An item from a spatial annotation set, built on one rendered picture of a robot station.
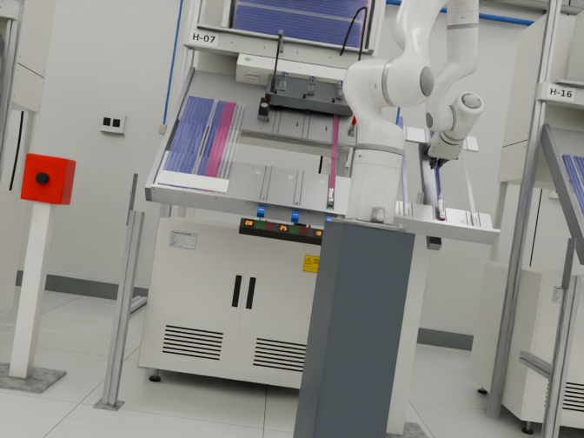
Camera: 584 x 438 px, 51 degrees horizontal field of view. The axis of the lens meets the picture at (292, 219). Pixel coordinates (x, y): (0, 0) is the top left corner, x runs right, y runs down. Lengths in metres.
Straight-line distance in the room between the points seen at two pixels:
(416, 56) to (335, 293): 0.59
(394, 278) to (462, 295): 2.67
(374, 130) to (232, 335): 1.12
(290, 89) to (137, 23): 1.99
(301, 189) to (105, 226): 2.23
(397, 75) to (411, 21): 0.18
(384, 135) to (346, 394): 0.62
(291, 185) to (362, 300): 0.71
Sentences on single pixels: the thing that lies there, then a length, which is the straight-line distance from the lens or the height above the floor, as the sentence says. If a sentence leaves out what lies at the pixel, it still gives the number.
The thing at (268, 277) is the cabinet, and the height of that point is 0.46.
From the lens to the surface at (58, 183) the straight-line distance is 2.24.
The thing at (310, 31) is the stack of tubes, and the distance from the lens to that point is 2.54.
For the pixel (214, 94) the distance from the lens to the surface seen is 2.44.
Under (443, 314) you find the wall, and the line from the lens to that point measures 4.14.
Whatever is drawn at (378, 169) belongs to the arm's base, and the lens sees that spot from 1.50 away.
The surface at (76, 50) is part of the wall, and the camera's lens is 4.28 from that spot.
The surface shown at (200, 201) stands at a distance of 2.01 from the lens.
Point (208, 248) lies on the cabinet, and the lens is 2.31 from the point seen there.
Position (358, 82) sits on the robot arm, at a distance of 1.57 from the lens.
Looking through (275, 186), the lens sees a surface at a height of 0.79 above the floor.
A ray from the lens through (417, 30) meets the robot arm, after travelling 1.62.
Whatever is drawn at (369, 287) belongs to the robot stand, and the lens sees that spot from 1.47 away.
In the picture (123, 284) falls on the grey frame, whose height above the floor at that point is 0.40.
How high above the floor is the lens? 0.70
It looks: level
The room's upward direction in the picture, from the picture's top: 8 degrees clockwise
